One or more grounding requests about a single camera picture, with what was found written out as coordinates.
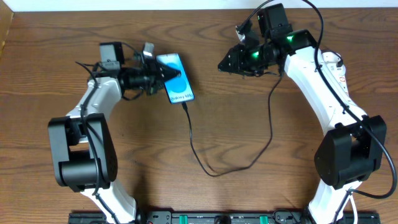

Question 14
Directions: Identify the blue Galaxy smartphone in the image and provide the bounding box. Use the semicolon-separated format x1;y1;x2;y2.
156;53;195;104

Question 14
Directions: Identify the black USB charging cable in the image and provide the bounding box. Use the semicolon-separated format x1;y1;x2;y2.
181;49;344;178

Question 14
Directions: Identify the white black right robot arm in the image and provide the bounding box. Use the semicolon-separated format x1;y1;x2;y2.
218;1;389;223

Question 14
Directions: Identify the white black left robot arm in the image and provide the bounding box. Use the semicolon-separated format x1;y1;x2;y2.
48;42;183;223

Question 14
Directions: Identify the white charger plug adapter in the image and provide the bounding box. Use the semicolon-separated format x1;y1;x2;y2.
322;50;343;68

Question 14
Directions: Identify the white power strip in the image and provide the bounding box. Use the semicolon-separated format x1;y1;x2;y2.
332;67;349;96

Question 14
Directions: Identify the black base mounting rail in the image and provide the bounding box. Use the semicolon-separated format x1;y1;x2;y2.
67;210;381;224

